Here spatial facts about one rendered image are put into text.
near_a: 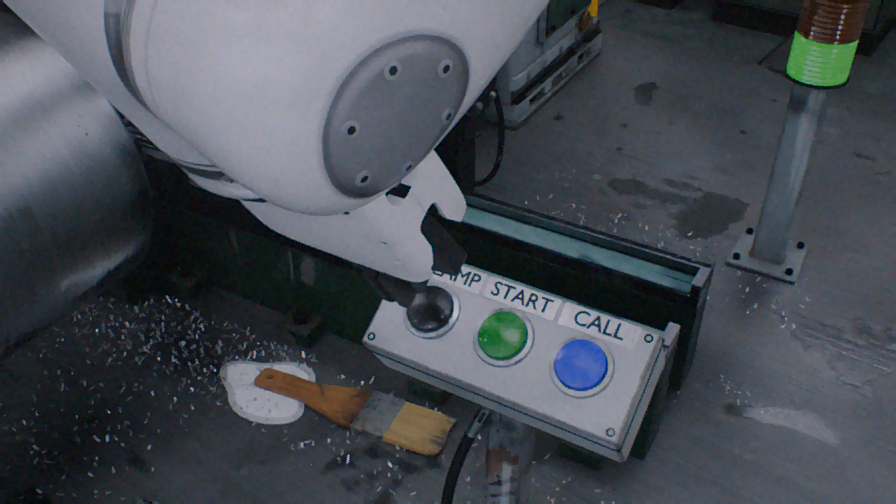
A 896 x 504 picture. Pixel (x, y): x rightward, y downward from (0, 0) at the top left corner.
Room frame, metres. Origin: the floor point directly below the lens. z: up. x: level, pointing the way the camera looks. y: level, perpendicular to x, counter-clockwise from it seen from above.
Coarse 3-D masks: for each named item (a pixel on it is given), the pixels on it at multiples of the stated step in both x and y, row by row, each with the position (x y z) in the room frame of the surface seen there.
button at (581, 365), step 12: (564, 348) 0.37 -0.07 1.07; (576, 348) 0.37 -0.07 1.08; (588, 348) 0.37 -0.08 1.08; (600, 348) 0.37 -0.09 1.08; (564, 360) 0.37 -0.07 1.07; (576, 360) 0.36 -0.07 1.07; (588, 360) 0.36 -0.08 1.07; (600, 360) 0.36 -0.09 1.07; (564, 372) 0.36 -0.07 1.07; (576, 372) 0.36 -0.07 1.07; (588, 372) 0.36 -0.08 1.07; (600, 372) 0.36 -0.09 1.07; (564, 384) 0.36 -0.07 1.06; (576, 384) 0.35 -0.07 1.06; (588, 384) 0.35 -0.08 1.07
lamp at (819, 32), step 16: (816, 0) 0.82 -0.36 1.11; (832, 0) 0.81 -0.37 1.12; (848, 0) 0.81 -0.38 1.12; (864, 0) 0.81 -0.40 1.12; (800, 16) 0.84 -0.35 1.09; (816, 16) 0.82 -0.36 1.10; (832, 16) 0.81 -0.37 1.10; (848, 16) 0.81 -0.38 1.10; (864, 16) 0.82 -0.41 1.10; (800, 32) 0.83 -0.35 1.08; (816, 32) 0.82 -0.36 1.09; (832, 32) 0.81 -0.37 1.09; (848, 32) 0.81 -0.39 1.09
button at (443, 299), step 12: (432, 288) 0.42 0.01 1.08; (420, 300) 0.42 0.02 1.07; (432, 300) 0.42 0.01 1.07; (444, 300) 0.41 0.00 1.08; (408, 312) 0.41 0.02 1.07; (420, 312) 0.41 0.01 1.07; (432, 312) 0.41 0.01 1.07; (444, 312) 0.41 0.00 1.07; (420, 324) 0.40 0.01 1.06; (432, 324) 0.40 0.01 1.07; (444, 324) 0.40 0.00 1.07
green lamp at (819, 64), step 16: (800, 48) 0.83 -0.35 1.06; (816, 48) 0.81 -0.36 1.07; (832, 48) 0.81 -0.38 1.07; (848, 48) 0.81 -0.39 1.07; (800, 64) 0.82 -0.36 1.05; (816, 64) 0.81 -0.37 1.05; (832, 64) 0.81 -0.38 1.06; (848, 64) 0.81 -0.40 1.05; (800, 80) 0.82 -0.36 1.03; (816, 80) 0.81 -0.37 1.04; (832, 80) 0.81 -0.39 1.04
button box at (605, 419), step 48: (480, 288) 0.42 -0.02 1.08; (528, 288) 0.42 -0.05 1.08; (384, 336) 0.41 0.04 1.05; (432, 336) 0.40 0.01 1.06; (528, 336) 0.39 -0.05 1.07; (576, 336) 0.38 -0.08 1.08; (624, 336) 0.38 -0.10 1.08; (432, 384) 0.41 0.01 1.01; (480, 384) 0.37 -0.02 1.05; (528, 384) 0.36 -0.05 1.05; (624, 384) 0.35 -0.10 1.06; (576, 432) 0.34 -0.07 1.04; (624, 432) 0.33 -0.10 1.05
